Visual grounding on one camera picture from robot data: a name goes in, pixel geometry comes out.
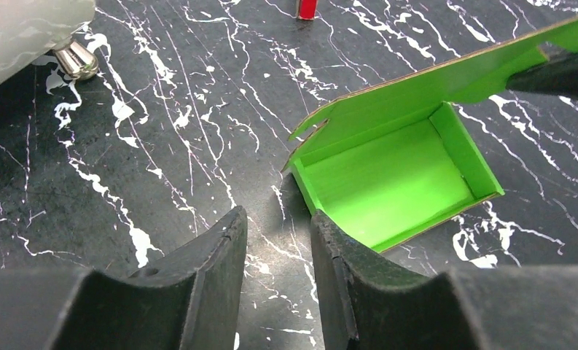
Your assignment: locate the white cylindrical drum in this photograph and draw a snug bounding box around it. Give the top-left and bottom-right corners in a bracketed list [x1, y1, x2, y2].
[0, 0, 98, 84]

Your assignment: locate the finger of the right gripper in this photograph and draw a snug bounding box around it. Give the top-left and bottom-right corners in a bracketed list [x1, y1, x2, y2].
[506, 51, 578, 101]

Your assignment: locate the small red block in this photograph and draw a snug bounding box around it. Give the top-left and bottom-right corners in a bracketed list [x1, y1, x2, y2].
[296, 0, 318, 20]

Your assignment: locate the green paper box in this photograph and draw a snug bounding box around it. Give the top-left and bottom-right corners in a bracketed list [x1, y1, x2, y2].
[285, 17, 578, 252]

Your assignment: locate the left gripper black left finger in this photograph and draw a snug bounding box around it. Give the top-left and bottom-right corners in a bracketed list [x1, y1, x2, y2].
[0, 206, 248, 349]

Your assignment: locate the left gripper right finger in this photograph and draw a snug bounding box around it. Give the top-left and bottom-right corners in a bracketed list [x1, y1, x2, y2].
[310, 211, 578, 349]

